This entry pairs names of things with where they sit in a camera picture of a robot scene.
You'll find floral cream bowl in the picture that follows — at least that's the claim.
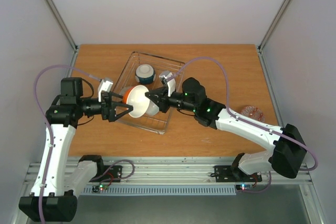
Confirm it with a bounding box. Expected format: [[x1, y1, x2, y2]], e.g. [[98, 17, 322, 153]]
[[119, 86, 132, 96]]

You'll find aluminium mounting rail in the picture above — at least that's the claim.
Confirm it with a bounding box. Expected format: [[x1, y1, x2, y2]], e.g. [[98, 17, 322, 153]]
[[25, 155, 313, 186]]

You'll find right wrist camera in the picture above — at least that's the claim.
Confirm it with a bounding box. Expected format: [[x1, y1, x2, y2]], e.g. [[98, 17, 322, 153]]
[[159, 70, 176, 97]]

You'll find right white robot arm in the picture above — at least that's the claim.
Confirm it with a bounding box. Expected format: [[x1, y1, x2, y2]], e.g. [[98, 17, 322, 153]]
[[145, 78, 307, 180]]

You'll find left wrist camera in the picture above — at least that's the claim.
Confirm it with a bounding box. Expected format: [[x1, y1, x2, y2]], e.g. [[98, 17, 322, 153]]
[[98, 78, 113, 102]]

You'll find controller board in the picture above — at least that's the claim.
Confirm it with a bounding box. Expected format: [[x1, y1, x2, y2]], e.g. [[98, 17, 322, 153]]
[[236, 184, 256, 191], [91, 184, 109, 193]]

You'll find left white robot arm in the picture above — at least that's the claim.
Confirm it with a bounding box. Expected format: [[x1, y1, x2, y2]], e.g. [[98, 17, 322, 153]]
[[18, 77, 133, 223]]

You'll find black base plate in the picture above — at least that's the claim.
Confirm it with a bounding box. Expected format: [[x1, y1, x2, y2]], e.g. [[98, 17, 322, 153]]
[[90, 165, 122, 183], [211, 165, 262, 183]]

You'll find red patterned small dish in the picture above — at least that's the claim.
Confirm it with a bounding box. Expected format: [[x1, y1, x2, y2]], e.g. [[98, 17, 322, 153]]
[[240, 105, 265, 123]]

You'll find teal and white bowl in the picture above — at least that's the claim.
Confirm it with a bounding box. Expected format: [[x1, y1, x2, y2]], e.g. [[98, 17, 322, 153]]
[[135, 64, 156, 85]]

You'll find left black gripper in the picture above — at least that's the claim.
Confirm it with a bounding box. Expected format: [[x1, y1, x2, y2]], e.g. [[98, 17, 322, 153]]
[[78, 90, 133, 122]]

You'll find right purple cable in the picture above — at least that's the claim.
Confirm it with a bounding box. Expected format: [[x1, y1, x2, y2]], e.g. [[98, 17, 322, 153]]
[[166, 57, 319, 193]]

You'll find right controller board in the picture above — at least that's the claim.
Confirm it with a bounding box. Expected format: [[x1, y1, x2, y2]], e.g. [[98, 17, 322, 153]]
[[236, 184, 256, 191]]

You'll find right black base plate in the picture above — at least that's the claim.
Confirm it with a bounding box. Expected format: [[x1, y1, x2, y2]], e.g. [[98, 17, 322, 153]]
[[211, 165, 262, 183]]

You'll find left aluminium frame post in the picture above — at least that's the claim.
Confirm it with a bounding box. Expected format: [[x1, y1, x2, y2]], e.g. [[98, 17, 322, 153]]
[[45, 0, 78, 52]]

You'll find left controller board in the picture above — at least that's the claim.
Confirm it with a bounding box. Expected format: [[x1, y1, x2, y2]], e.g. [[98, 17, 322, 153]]
[[91, 184, 109, 193]]

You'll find aluminium frame post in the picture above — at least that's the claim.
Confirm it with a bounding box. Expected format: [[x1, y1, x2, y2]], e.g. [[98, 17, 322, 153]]
[[257, 0, 292, 53], [45, 0, 78, 52]]

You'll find grey slotted cable duct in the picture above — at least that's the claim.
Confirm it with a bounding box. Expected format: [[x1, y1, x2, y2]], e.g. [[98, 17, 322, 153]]
[[81, 185, 236, 197]]

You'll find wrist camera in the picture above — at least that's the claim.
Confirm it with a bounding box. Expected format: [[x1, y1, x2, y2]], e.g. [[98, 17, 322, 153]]
[[159, 70, 176, 97], [98, 78, 113, 102]]

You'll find right aluminium frame post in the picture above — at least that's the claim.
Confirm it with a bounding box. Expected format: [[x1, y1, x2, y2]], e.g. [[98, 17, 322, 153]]
[[257, 0, 292, 53]]

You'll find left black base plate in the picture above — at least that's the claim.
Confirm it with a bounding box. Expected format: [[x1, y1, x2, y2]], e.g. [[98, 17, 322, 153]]
[[90, 165, 122, 183]]

